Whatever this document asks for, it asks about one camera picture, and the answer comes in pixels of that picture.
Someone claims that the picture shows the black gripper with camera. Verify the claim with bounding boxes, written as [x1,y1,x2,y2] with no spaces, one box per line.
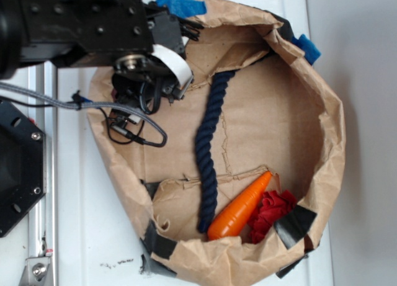
[107,0,204,141]

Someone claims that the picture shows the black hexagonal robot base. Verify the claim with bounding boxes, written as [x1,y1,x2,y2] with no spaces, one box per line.
[1,101,42,238]

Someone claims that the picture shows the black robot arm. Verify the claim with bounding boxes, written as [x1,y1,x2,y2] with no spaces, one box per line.
[1,0,202,144]

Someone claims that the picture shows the blue tape piece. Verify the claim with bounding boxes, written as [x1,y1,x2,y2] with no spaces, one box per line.
[155,0,207,19]
[292,34,322,66]

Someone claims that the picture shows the brown paper bag basket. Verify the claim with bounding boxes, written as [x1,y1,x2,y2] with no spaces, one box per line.
[87,0,346,285]

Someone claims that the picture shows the orange plastic carrot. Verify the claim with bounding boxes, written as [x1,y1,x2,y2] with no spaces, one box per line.
[207,171,272,241]

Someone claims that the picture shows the red crumpled cloth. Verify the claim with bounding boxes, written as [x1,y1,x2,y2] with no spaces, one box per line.
[248,190,297,244]

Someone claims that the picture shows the dark navy rope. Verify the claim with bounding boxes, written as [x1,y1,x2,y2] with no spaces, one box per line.
[194,69,236,234]

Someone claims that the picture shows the aluminium extrusion rail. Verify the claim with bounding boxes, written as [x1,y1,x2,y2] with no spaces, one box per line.
[27,64,59,286]

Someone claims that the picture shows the steel corner bracket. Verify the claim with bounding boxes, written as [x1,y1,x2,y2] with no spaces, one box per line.
[19,257,53,286]

